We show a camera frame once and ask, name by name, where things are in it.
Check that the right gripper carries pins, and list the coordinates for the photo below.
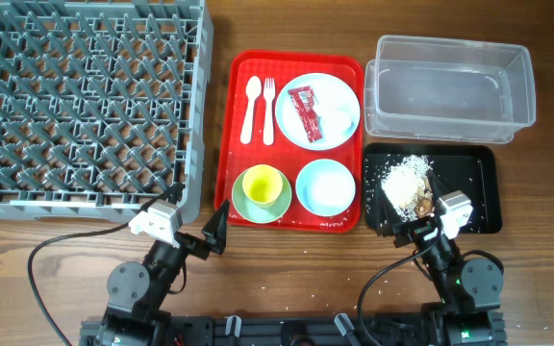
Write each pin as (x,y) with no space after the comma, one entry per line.
(390,220)

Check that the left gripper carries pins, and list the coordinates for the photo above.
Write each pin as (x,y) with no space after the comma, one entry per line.
(214,233)

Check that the green bowl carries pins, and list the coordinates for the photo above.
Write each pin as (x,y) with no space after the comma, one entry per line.
(255,214)

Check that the yellow plastic cup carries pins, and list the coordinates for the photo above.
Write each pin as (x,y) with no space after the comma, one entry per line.
(262,184)

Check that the white plastic fork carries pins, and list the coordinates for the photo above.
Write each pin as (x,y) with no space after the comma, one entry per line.
(269,95)

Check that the large light blue plate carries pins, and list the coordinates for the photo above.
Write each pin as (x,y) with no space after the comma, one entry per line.
(334,102)

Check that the white plastic spoon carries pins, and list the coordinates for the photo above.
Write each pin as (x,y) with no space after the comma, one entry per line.
(253,90)

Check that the red sauce packet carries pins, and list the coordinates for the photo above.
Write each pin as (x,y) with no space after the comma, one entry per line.
(303,99)

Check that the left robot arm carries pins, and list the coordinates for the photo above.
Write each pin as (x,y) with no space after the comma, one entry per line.
(133,315)

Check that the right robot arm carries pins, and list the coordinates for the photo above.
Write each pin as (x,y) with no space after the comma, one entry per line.
(469,284)

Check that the black waste tray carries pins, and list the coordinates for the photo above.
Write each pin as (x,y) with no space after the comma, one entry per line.
(468,168)

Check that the grey dishwasher rack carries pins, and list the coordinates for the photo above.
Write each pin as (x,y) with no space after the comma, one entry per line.
(101,106)

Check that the pile of rice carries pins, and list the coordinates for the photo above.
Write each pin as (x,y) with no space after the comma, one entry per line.
(397,176)

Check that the brown food scraps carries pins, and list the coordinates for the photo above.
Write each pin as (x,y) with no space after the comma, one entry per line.
(423,199)

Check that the light blue bowl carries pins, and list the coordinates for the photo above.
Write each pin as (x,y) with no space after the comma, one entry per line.
(325,187)

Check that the red plastic tray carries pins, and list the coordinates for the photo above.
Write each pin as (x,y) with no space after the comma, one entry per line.
(283,67)

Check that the clear plastic bin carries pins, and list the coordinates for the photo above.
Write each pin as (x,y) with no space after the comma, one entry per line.
(448,89)

